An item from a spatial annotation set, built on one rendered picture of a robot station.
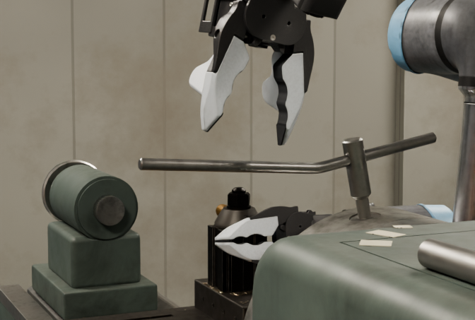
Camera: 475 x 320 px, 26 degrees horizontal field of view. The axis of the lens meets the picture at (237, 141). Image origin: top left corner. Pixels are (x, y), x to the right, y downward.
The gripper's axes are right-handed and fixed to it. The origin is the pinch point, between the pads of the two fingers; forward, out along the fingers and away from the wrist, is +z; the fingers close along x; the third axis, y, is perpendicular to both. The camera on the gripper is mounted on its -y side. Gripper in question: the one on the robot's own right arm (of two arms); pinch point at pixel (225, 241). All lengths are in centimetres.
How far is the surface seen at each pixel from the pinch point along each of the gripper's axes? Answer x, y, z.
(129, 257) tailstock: -6, 74, 1
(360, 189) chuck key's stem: 6.4, -37.5, -5.2
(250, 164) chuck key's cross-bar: 9.4, -39.0, 7.2
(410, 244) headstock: 2, -61, 0
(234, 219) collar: 2.4, 21.1, -7.1
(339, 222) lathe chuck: 3.0, -35.3, -3.6
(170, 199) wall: 5, 313, -57
